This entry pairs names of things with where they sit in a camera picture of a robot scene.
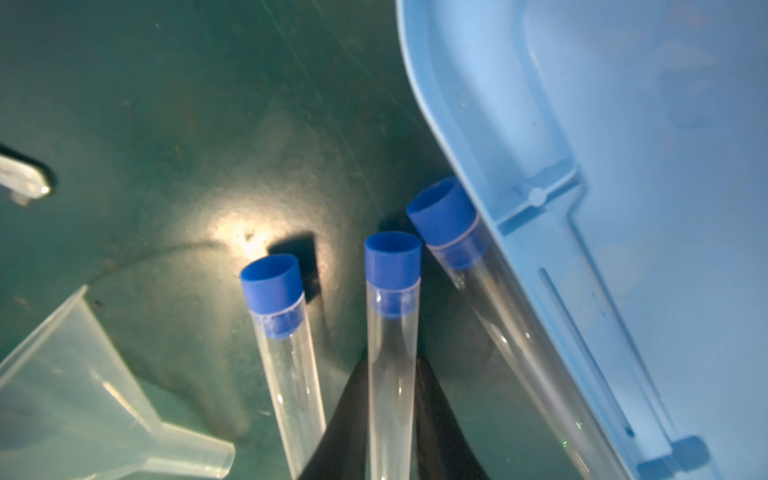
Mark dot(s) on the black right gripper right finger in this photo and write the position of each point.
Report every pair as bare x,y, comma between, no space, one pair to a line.
442,450

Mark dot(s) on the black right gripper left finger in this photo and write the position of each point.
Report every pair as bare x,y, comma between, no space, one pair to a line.
342,450

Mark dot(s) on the test tube blue cap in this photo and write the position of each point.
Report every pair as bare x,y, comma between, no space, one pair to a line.
393,277
456,236
275,298

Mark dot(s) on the light blue plastic lid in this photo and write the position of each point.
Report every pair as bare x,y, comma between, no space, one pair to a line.
617,153

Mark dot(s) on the white pestle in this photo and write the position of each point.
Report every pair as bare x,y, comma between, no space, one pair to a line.
26,182

